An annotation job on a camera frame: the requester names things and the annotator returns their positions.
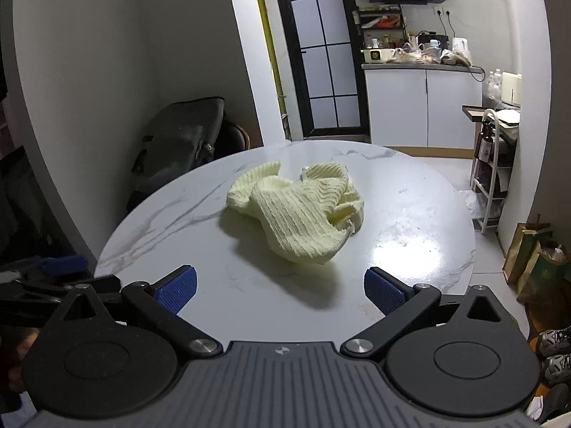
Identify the clear plastic bag with bottles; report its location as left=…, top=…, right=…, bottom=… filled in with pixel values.
left=484, top=69, right=504, bottom=101

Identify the grey backpack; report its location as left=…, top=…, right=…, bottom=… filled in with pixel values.
left=126, top=97, right=226, bottom=215

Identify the wooden tray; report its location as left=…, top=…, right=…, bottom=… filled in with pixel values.
left=461, top=105, right=498, bottom=123

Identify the clear plastic bag of food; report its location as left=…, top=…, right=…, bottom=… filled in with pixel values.
left=389, top=47, right=447, bottom=65

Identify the yellow pipe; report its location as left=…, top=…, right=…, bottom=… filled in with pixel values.
left=250, top=0, right=290, bottom=141

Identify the brown crumpled bag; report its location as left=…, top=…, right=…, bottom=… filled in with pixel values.
left=441, top=49, right=473, bottom=67

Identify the black spice rack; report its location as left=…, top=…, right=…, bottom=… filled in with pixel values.
left=355, top=4, right=408, bottom=50

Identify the black chair with wooden frame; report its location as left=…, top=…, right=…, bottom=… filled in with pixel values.
left=213, top=118, right=251, bottom=161

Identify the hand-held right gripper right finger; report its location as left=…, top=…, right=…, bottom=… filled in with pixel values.
left=340, top=266, right=525, bottom=360

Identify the black framed glass door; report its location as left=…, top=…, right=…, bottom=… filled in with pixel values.
left=272, top=0, right=371, bottom=139

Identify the white rolling cart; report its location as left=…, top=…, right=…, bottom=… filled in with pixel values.
left=470, top=108, right=520, bottom=234

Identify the white plastic bag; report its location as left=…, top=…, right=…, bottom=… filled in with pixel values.
left=455, top=189, right=485, bottom=221

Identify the white cooking pot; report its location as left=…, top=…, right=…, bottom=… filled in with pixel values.
left=362, top=48, right=395, bottom=64

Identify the pale yellow towel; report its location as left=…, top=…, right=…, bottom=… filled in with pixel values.
left=225, top=160, right=365, bottom=265

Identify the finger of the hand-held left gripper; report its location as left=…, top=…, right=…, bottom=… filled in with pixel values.
left=18, top=275, right=122, bottom=297
left=41, top=255, right=89, bottom=278

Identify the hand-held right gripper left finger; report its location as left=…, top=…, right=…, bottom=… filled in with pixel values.
left=42, top=264, right=224, bottom=360

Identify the green paper bag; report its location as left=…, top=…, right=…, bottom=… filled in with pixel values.
left=517, top=241, right=571, bottom=306

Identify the cream countertop appliance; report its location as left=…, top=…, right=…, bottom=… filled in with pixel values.
left=500, top=71, right=522, bottom=103

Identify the dark glass bottle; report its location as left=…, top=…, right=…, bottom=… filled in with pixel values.
left=476, top=121, right=494, bottom=163

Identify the grey sneaker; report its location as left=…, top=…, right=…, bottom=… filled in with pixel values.
left=541, top=354, right=571, bottom=384
left=535, top=326, right=571, bottom=357

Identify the white kitchen cabinet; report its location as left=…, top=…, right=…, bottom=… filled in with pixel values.
left=361, top=63, right=485, bottom=150

